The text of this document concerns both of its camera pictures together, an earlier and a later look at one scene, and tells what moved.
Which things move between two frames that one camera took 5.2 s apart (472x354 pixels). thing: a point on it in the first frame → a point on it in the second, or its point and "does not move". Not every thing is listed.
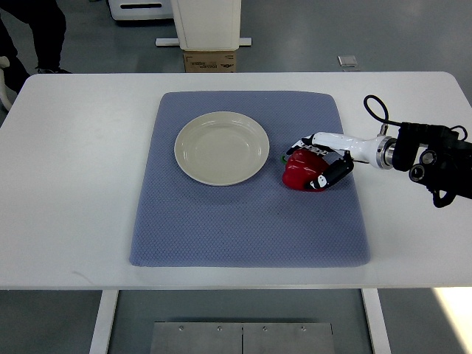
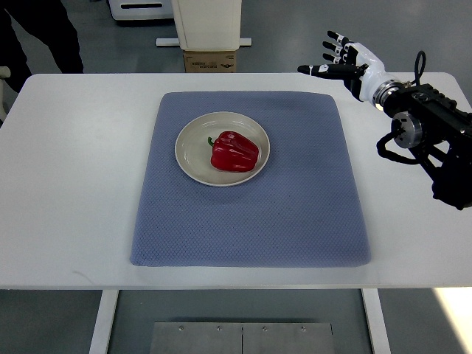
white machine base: [141, 9] does not move
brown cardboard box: [209, 61] does not move
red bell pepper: [301, 167] → [232, 151]
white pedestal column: [208, 25] does not move
